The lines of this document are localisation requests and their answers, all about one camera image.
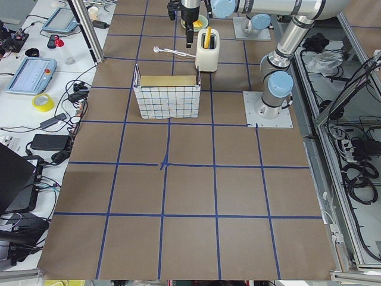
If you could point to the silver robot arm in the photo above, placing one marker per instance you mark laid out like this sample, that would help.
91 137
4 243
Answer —
277 83
225 8

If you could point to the yellow bread slice in toaster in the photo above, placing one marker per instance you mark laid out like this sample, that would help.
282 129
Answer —
207 38

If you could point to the white two-slot toaster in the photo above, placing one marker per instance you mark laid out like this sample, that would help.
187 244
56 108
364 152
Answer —
206 60

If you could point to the yellow bread on plate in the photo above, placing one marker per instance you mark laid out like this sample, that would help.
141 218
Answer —
197 25

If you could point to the light green plate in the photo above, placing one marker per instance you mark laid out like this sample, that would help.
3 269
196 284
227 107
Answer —
204 20

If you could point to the grid pattern storage basket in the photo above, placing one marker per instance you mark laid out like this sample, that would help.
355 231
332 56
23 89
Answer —
164 97

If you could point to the black power adapter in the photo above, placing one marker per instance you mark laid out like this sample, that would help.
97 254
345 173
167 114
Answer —
100 24

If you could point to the white paper cup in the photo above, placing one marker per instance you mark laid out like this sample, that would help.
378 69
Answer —
93 13

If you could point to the blue teach pendant far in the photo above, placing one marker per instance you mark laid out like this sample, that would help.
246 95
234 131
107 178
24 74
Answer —
62 21

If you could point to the blue teach pendant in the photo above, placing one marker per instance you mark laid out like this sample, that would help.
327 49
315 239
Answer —
62 21
33 76

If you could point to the black phone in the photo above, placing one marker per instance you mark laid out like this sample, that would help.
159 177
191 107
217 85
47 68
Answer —
51 42

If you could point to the yellow tape roll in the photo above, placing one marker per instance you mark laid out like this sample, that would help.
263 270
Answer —
43 102

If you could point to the blue teach pendant near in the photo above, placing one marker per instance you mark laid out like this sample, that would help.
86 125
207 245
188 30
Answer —
33 76

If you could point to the large black power brick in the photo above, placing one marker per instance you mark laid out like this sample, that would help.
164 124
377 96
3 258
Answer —
46 142

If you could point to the black laptop computer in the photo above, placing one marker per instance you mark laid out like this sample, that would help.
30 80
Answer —
20 176

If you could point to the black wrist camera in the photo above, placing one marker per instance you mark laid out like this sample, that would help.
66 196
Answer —
172 7

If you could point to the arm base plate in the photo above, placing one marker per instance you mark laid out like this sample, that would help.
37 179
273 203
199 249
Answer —
252 29
259 115

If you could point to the aluminium frame post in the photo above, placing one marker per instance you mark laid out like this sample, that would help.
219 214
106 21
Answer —
83 20

